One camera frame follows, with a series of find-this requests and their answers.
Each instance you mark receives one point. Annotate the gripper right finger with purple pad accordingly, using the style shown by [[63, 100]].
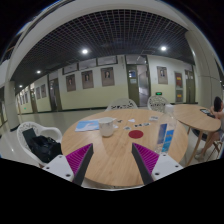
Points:
[[153, 166]]

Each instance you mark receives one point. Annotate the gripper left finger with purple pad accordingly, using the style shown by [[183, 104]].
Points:
[[73, 166]]

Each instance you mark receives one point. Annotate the clear plastic water bottle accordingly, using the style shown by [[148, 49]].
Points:
[[167, 125]]

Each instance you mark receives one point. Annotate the black bag on chair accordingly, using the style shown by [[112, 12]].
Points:
[[45, 148]]

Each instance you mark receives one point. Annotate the red round coaster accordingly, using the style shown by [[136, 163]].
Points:
[[135, 134]]

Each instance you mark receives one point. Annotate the white plastic chair left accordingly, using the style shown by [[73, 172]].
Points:
[[52, 132]]

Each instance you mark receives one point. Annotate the round wooden table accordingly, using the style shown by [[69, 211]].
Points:
[[112, 162], [191, 116]]

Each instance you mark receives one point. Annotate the blue white booklet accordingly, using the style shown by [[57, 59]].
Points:
[[87, 125]]

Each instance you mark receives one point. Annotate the small card on table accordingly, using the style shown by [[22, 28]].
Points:
[[153, 118]]

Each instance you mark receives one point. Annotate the white ceramic mug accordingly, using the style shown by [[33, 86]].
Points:
[[106, 126]]

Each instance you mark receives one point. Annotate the white lattice chair right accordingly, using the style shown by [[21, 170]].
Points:
[[157, 103]]

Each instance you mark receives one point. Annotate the white lattice chair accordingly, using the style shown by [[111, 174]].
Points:
[[122, 103], [157, 103]]

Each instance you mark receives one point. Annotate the white lattice chair middle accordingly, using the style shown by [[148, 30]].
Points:
[[122, 103]]

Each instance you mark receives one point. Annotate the green door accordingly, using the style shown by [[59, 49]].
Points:
[[133, 88]]

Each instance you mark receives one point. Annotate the portrait picture on wall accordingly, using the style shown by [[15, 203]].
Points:
[[87, 79], [70, 83], [107, 76]]

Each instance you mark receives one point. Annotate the portrait picture right wall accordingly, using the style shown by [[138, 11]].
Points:
[[162, 75]]

